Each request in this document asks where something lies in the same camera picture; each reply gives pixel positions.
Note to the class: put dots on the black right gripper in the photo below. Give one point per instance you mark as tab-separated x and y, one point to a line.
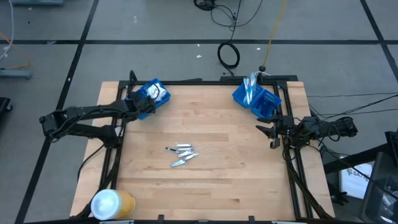
284	127

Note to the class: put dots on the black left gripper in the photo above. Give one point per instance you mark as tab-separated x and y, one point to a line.
140	105

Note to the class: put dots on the white packets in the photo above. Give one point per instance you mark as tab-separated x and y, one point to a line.
154	90

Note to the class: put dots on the clear bag of cotton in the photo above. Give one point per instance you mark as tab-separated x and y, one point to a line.
161	95

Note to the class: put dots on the clear plastic bag pile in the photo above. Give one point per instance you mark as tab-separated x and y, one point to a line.
178	163

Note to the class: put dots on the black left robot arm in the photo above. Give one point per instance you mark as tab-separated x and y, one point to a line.
93	110

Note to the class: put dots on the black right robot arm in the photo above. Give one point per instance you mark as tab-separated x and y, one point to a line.
326	127

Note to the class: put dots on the black slanted beam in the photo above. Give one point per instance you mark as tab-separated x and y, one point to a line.
351	162

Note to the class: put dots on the black table clamp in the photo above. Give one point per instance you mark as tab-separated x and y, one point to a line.
160	219
251	219

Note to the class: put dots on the white lidded yellow canister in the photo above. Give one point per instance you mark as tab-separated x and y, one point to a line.
112	203

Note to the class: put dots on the white printed bag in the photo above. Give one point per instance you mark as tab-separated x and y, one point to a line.
354	183

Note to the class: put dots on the black equipment stand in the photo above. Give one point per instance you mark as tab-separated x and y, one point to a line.
392	146

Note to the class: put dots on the grey metal foot bar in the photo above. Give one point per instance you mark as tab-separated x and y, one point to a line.
15	74
37	2

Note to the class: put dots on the black plastic bin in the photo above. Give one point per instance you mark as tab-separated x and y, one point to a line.
381	193

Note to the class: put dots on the black floor object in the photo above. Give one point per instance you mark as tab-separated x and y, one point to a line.
4	107

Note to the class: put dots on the black aluminium table frame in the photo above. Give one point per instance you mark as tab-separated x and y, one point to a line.
202	83

